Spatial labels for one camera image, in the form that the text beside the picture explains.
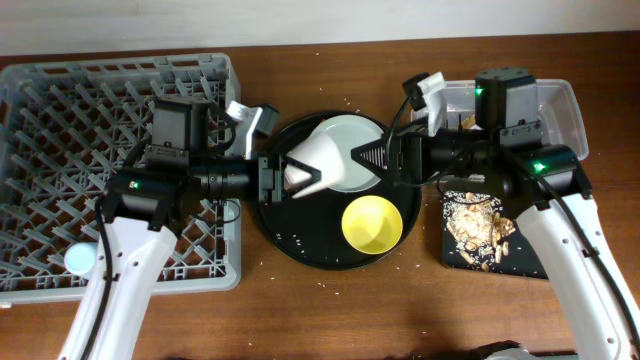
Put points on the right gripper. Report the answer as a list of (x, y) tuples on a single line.
[(417, 139)]

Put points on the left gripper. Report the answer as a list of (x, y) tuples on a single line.
[(271, 179)]

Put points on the pink cup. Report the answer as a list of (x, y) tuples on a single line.
[(321, 152)]

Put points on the blue cup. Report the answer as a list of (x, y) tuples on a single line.
[(81, 259)]

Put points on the gold foil wrapper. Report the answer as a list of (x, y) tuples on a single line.
[(468, 123)]

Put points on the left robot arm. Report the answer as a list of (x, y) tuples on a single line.
[(144, 209)]

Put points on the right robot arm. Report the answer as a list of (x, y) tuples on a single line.
[(544, 187)]

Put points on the grey dishwasher rack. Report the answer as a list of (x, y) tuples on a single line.
[(66, 127)]

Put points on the round black tray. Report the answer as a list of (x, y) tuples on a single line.
[(308, 229)]

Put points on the yellow bowl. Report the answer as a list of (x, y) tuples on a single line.
[(372, 225)]

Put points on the food scraps pile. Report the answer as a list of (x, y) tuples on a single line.
[(480, 231)]

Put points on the black rectangular tray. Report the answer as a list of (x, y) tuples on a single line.
[(522, 260)]

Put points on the clear plastic bin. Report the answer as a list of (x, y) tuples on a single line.
[(560, 110)]

